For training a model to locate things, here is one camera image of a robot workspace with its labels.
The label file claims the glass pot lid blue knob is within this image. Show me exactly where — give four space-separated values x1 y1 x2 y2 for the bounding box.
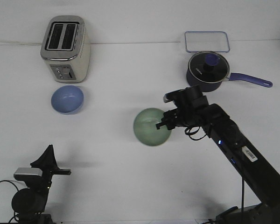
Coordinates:
188 51 230 83

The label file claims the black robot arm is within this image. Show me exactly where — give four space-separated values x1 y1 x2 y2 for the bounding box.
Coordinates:
156 104 280 224
11 144 71 224

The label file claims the white toaster power cord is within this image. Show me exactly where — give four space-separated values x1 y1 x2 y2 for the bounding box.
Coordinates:
0 39 44 46

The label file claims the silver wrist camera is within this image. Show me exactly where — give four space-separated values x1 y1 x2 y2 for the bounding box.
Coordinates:
163 85 203 103
14 168 42 181

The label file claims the clear container lid blue rim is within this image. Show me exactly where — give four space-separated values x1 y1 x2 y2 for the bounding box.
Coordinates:
184 31 230 53

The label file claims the dark blue saucepan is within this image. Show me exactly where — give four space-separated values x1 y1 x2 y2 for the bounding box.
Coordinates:
186 70 273 92

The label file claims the silver two-slot toaster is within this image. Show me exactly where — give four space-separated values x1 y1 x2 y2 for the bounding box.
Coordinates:
40 15 91 83

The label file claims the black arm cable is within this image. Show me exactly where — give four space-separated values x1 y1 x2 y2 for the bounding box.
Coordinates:
184 125 213 141
0 180 20 192

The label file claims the green bowl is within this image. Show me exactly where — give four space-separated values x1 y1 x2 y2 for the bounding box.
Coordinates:
133 108 171 146

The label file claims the blue bowl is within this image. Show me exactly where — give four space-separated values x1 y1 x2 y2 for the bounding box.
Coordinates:
51 85 84 115

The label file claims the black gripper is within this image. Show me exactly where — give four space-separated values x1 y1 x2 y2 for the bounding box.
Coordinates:
156 98 209 130
24 144 71 193

